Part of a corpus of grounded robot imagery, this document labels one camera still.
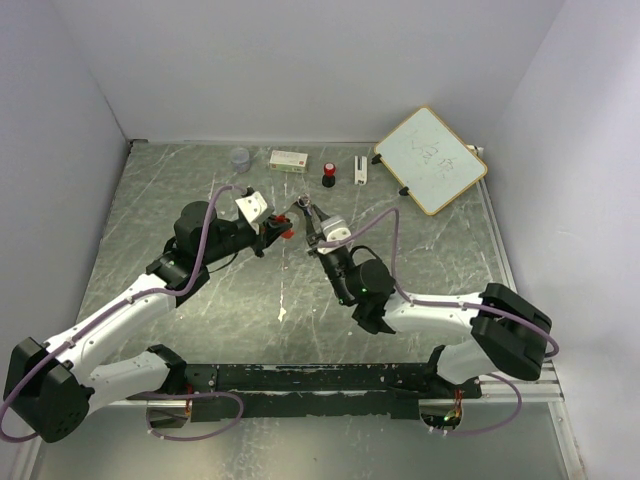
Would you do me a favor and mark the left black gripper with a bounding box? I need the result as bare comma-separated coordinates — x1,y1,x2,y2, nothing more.
200,213,293,265

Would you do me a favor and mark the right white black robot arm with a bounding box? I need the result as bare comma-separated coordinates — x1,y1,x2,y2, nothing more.
293,200,559,398

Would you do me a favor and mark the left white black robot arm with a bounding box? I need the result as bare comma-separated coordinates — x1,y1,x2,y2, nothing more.
1,194,292,443

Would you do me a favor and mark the red black stamp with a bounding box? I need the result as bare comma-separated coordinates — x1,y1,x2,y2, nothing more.
321,162,336,188

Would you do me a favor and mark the white black small device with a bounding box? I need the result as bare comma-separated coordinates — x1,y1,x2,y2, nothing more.
354,156,368,185

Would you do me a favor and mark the white red cardboard box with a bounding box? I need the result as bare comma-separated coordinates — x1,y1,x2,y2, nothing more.
269,150,308,174

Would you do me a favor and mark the clear plastic cup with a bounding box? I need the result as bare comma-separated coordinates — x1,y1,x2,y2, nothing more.
230,147,251,174

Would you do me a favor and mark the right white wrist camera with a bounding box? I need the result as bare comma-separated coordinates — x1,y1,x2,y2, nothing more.
320,215,351,243

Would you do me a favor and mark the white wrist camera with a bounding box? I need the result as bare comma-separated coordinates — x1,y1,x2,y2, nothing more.
320,215,351,243
235,191,274,232

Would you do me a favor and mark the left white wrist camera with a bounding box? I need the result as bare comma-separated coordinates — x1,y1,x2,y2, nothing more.
235,191,274,232

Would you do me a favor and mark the purple cable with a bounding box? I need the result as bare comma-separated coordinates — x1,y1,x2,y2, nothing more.
319,208,560,359
132,390,246,442
0,184,251,444
429,372,524,437

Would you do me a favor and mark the small whiteboard wooden frame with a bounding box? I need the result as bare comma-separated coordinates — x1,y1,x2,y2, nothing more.
374,106,488,216

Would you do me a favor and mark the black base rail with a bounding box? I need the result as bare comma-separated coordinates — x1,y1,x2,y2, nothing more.
186,363,481,420

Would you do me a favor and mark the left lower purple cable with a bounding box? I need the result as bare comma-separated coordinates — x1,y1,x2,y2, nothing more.
132,390,246,442

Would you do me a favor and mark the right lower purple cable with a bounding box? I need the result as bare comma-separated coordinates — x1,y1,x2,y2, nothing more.
429,372,524,437

